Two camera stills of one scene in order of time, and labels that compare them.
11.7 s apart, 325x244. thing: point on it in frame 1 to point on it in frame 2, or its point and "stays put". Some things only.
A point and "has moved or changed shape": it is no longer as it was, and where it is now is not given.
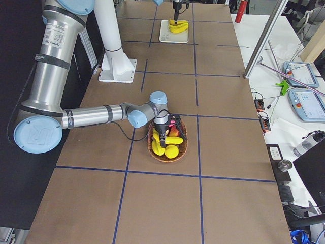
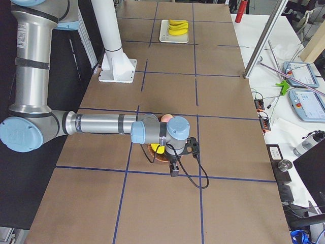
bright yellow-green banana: [180, 25] stays put
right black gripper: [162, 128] to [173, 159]
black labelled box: [274, 154] stays put
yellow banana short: [169, 140] has moved or changed shape
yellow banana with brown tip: [172, 22] stays put
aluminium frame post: [275, 12] stays put
